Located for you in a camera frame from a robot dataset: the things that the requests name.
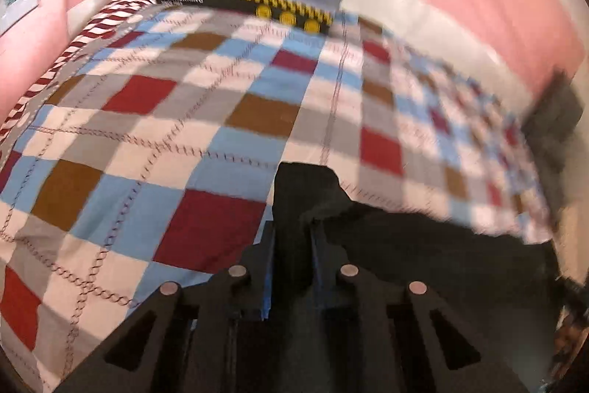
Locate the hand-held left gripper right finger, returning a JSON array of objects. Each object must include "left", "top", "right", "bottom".
[{"left": 309, "top": 222, "right": 531, "bottom": 393}]

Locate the red white striped cloth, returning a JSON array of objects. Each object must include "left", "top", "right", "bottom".
[{"left": 0, "top": 0, "right": 160, "bottom": 157}]

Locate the checkered patchwork blanket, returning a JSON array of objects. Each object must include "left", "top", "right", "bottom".
[{"left": 0, "top": 4, "right": 555, "bottom": 393}]

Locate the grey quilted cushion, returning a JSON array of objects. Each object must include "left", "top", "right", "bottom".
[{"left": 520, "top": 71, "right": 586, "bottom": 197}]

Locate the black jacket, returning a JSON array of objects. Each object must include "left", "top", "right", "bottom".
[{"left": 271, "top": 162, "right": 572, "bottom": 393}]

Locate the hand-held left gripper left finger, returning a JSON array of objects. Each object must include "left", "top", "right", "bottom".
[{"left": 54, "top": 222, "right": 277, "bottom": 393}]

